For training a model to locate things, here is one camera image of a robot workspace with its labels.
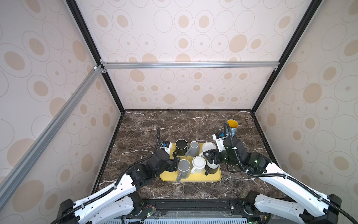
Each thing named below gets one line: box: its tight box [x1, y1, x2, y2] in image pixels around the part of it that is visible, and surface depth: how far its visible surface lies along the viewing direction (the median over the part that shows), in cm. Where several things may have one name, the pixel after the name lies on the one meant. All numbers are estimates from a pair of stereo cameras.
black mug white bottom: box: [204, 160, 220, 176], surface depth 83 cm
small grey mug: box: [184, 140, 200, 158], surface depth 89 cm
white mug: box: [190, 155, 207, 175], surface depth 83 cm
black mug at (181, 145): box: [172, 138, 188, 158], surface depth 90 cm
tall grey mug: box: [176, 158, 191, 182], surface depth 80 cm
